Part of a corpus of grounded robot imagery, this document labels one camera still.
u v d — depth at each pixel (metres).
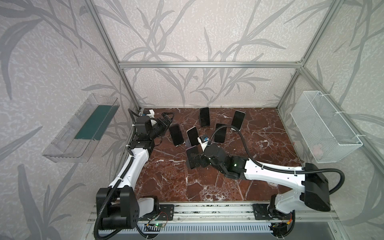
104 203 0.38
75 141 0.63
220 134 1.02
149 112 0.75
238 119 1.03
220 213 0.75
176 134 1.00
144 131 0.61
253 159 0.93
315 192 0.39
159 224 0.71
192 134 0.87
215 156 0.53
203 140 0.64
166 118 0.71
